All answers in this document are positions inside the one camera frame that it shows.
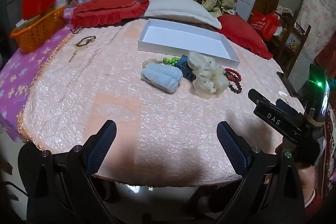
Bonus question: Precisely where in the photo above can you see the white pillow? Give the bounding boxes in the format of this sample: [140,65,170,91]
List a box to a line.
[143,0,222,29]

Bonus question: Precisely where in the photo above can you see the purple floral cloth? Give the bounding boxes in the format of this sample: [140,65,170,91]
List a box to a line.
[0,7,75,142]

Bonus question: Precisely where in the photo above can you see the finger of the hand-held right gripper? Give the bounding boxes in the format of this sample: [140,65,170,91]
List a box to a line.
[276,98,305,121]
[248,89,273,109]

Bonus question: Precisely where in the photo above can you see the person's right hand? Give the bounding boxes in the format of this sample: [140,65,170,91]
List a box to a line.
[274,144,315,198]

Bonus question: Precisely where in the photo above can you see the orange plastic basket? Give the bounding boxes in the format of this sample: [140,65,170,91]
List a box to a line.
[10,5,66,54]

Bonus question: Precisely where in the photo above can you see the red cloth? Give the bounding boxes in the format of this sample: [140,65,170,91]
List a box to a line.
[315,40,336,75]

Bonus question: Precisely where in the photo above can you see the white shallow cardboard box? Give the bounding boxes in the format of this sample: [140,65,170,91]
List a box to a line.
[138,18,240,69]

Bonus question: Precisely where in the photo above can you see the black hair tie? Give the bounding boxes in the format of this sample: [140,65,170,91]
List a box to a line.
[76,35,96,47]

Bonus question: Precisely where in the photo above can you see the floral wall cloth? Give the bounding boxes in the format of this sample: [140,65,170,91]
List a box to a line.
[297,0,336,62]

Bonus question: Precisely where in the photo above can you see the light blue scrunchie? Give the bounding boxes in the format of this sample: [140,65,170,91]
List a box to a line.
[141,63,183,94]

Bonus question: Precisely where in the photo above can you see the wooden chair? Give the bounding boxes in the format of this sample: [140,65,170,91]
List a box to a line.
[270,9,311,77]

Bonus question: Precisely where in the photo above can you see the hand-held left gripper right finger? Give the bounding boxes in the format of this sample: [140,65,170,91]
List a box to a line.
[213,121,306,224]

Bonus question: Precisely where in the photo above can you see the dark brown bead bracelet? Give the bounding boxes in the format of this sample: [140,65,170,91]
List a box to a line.
[228,77,242,94]

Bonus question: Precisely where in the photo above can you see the red shopping bag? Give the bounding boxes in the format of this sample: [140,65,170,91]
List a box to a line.
[249,11,281,40]

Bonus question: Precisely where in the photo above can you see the green bead bracelet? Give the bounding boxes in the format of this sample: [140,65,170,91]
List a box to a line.
[162,56,181,66]

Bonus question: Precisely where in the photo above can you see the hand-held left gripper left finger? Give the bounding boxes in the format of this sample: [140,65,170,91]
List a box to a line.
[18,120,124,224]

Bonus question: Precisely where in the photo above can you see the red bead bracelet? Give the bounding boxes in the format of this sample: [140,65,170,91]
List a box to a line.
[224,68,242,83]

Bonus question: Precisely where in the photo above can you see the blue square hair clip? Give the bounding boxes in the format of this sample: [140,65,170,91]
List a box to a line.
[175,55,197,81]

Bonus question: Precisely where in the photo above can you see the pink textured blanket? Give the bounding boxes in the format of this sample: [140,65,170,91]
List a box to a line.
[16,17,306,188]

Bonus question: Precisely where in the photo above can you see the clear spiral hair tie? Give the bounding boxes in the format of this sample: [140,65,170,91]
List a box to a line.
[142,58,163,69]

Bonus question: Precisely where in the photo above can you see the red ruffled pillow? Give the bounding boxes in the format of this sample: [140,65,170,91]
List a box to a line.
[217,15,274,60]
[71,0,150,28]

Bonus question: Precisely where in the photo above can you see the cream dotted scrunchie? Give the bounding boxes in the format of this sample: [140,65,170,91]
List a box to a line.
[187,51,228,94]

